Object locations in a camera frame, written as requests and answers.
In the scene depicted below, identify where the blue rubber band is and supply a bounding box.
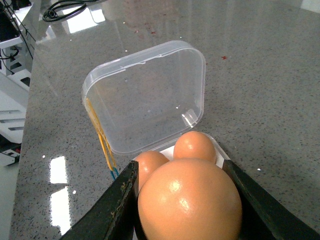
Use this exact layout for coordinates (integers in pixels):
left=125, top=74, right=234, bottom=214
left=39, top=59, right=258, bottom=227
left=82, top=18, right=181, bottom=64
left=110, top=167, right=119, bottom=181

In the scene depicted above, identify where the brown egg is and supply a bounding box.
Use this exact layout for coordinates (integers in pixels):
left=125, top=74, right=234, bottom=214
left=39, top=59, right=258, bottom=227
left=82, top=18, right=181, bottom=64
left=173, top=131, right=217, bottom=164
left=135, top=150, right=169, bottom=191
left=138, top=158, right=242, bottom=240

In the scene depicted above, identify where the brown egg in box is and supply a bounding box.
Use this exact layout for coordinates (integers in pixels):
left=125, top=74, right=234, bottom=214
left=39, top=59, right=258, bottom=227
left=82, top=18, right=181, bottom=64
left=173, top=131, right=217, bottom=164
left=135, top=150, right=169, bottom=191

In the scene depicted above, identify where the yellow rubber band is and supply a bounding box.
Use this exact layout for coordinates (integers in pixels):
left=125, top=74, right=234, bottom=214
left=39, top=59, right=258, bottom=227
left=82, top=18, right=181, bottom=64
left=85, top=97, right=117, bottom=172

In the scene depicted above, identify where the white equipment frame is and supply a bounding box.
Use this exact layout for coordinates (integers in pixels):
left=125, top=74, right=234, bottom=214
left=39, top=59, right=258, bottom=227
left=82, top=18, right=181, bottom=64
left=0, top=0, right=36, bottom=166

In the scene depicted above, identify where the black cable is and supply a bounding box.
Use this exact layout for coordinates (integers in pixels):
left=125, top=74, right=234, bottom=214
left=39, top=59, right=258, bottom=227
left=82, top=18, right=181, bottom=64
left=41, top=0, right=101, bottom=23

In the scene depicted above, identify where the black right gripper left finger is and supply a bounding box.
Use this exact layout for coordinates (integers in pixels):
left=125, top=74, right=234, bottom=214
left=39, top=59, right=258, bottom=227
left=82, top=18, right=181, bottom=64
left=61, top=160, right=139, bottom=240

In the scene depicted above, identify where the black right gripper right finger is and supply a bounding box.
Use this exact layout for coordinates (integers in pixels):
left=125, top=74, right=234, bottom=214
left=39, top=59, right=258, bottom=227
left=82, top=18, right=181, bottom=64
left=222, top=159, right=320, bottom=240

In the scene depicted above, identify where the clear plastic egg box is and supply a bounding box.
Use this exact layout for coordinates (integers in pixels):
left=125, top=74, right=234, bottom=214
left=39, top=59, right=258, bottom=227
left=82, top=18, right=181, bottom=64
left=81, top=40, right=230, bottom=171

